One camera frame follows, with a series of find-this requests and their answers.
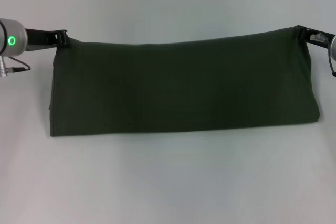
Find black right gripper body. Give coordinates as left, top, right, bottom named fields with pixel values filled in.
left=301, top=26, right=336, bottom=49

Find dark red left arm cable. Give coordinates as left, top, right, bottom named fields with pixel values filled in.
left=10, top=56, right=32, bottom=72

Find metal left wrist connector plug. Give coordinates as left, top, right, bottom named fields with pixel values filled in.
left=0, top=55, right=27, bottom=78

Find dark right arm cable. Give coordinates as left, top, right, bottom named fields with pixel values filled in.
left=326, top=47, right=336, bottom=77

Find metal right wrist connector plug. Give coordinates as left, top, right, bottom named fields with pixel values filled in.
left=310, top=33, right=327, bottom=43

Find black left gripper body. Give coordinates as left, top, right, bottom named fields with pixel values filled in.
left=24, top=27, right=60, bottom=49

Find metal wrist connector plug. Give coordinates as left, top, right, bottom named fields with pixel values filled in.
left=310, top=33, right=327, bottom=43
left=0, top=55, right=27, bottom=78

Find dark green t-shirt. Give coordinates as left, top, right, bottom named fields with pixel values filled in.
left=48, top=26, right=321, bottom=138

